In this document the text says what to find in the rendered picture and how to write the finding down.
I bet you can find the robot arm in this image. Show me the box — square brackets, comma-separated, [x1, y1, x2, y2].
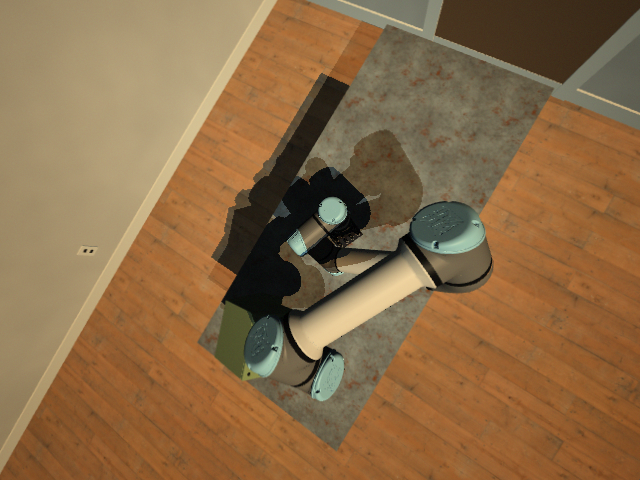
[244, 196, 493, 401]

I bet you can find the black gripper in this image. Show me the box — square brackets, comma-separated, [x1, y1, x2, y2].
[334, 215, 351, 236]

